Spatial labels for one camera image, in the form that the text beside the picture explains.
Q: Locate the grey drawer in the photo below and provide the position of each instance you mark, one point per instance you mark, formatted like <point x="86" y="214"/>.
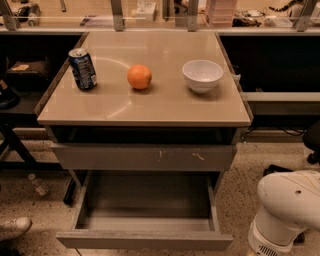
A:
<point x="146" y="210"/>
<point x="138" y="157"/>

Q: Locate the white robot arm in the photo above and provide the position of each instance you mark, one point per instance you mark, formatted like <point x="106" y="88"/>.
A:
<point x="290" y="204"/>

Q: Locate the beige drawer cabinet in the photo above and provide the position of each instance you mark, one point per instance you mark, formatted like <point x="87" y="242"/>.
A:
<point x="163" y="101"/>

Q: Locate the grey top drawer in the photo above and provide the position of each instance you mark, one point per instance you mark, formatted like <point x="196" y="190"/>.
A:
<point x="138" y="157"/>

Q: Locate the orange fruit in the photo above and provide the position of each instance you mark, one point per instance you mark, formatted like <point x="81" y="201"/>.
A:
<point x="139" y="76"/>

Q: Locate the white bowl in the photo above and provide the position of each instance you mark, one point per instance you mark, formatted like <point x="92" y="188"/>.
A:
<point x="202" y="76"/>

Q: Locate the blue soda can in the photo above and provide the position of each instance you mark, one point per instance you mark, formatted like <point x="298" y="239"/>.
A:
<point x="82" y="68"/>

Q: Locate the white box on shelf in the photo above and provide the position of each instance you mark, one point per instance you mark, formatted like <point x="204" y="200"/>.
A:
<point x="145" y="10"/>

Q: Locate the pink stacked trays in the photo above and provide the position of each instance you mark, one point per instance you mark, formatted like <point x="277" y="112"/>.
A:
<point x="220" y="13"/>

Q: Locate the clear plastic bottle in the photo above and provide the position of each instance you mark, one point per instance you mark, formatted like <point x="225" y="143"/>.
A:
<point x="39" y="185"/>

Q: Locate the black stand left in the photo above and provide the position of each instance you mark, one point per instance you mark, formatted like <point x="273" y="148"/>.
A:
<point x="26" y="86"/>

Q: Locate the white shoe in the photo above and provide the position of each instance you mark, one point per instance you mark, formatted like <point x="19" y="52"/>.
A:
<point x="14" y="228"/>

